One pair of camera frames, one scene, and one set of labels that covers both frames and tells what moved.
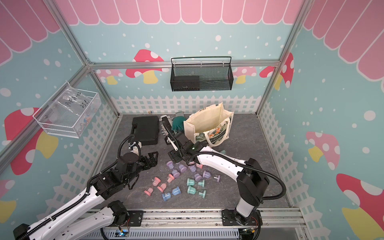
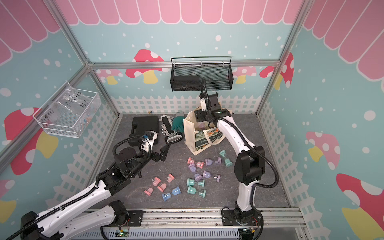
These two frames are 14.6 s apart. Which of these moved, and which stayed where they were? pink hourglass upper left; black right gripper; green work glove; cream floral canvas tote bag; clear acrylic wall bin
Moved: black right gripper
Stayed: cream floral canvas tote bag; green work glove; pink hourglass upper left; clear acrylic wall bin
